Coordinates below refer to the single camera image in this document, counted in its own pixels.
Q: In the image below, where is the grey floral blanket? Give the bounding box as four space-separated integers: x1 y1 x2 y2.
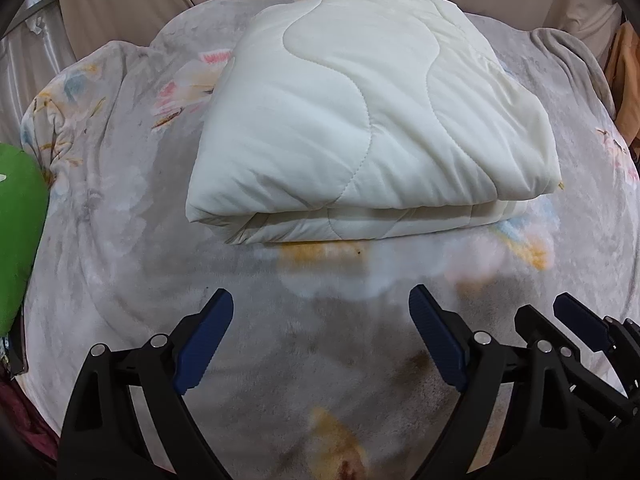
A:
20 0 640 480

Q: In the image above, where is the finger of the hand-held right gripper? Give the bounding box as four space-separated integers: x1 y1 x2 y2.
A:
602 316 640 401
514 292 631 426

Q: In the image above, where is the light grey sheer curtain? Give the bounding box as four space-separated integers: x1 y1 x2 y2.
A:
0 0 76 146

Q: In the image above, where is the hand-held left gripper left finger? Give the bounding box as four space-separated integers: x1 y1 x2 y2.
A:
57 288 235 480

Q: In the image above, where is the orange cloth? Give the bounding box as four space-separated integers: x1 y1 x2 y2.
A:
605 20 640 146

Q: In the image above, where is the white quilted comforter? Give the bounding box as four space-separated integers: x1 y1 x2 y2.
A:
185 0 563 247

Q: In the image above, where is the dark red cloth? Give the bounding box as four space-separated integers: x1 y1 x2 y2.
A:
0 375 63 480

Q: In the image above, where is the green cushion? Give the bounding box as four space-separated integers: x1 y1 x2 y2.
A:
0 142 51 337

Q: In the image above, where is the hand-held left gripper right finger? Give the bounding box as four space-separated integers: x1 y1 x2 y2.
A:
408 284 601 480

